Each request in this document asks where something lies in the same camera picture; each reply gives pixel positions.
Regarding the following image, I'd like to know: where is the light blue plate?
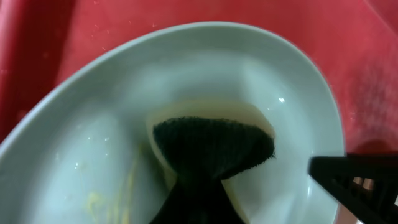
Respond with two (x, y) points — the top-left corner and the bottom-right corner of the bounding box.
(1, 22), (344, 223)

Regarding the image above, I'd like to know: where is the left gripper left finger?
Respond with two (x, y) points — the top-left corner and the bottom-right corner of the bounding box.
(150, 180), (244, 224)

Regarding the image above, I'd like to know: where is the red plastic serving tray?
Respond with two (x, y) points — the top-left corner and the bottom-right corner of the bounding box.
(1, 0), (397, 155)

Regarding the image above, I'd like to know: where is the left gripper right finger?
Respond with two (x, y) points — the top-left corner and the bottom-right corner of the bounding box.
(308, 154), (397, 224)

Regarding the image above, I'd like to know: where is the green yellow sponge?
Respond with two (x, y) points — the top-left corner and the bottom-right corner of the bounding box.
(146, 100), (275, 223)

